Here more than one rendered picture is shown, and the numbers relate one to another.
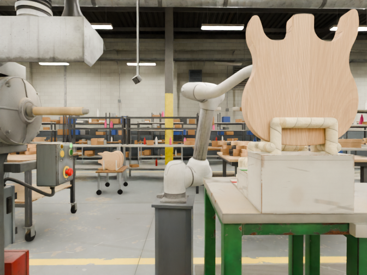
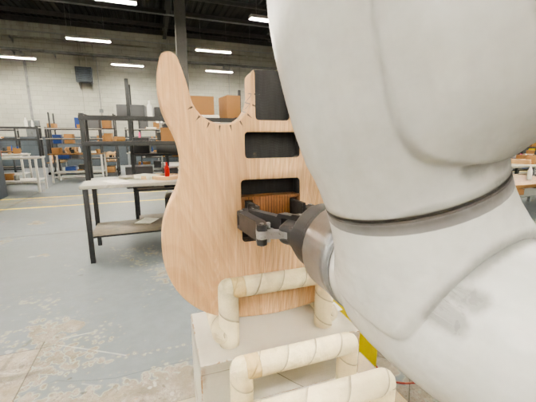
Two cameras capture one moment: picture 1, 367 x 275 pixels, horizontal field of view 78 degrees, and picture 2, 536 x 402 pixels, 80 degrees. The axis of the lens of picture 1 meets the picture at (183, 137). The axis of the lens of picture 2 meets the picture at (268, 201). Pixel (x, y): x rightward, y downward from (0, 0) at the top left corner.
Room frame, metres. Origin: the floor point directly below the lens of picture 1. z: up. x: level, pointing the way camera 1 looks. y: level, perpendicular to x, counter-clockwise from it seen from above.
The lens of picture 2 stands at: (1.21, -0.54, 1.43)
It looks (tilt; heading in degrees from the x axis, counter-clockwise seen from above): 12 degrees down; 161
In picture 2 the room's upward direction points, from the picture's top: straight up
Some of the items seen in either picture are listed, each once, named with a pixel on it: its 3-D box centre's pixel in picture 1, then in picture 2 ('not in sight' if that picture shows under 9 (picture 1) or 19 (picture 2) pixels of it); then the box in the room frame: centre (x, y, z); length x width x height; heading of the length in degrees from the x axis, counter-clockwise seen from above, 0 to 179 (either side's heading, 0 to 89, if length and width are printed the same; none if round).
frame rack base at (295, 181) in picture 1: (295, 179); (271, 363); (0.73, -0.36, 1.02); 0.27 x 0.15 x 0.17; 91
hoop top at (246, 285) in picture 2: not in sight; (278, 281); (0.76, -0.36, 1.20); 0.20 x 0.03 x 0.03; 90
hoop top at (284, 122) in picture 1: (303, 123); not in sight; (0.68, -0.36, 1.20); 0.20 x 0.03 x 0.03; 90
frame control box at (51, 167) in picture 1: (39, 169); not in sight; (1.10, 0.70, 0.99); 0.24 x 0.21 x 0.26; 91
